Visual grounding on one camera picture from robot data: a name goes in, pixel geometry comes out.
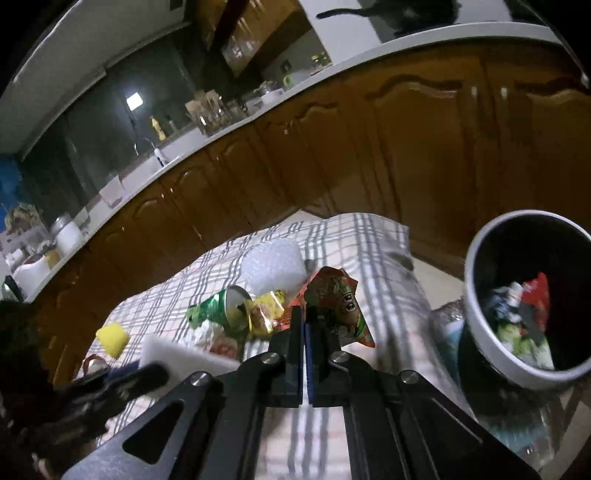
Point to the green crumpled wrapper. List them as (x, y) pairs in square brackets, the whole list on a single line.
[(226, 308)]

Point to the orange cartoon snack wrapper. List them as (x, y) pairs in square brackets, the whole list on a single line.
[(333, 292)]

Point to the blue white wrapper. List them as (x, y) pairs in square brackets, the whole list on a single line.
[(502, 304)]

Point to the round trash bin silver rim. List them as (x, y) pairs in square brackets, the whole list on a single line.
[(526, 306)]

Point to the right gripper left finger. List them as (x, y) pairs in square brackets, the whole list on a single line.
[(206, 427)]

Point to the black wok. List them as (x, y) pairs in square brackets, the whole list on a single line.
[(404, 15)]

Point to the white foam block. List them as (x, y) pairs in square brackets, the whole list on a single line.
[(181, 361)]

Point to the red snack wrapper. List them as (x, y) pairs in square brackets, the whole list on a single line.
[(536, 294)]

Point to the green juice spout pouch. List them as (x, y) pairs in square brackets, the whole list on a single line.
[(516, 340)]

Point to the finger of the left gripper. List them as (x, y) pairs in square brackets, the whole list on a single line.
[(133, 380)]

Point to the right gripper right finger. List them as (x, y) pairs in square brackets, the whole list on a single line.
[(399, 426)]

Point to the brown wooden kitchen cabinets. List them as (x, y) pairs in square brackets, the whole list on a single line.
[(369, 161)]

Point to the crumpled white tissue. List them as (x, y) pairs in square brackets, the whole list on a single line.
[(214, 338)]

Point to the yellow sponge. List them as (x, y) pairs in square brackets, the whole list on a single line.
[(113, 339)]

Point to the yellow snack wrapper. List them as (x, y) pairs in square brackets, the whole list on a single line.
[(265, 313)]

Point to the white countertop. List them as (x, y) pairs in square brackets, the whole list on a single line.
[(231, 115)]

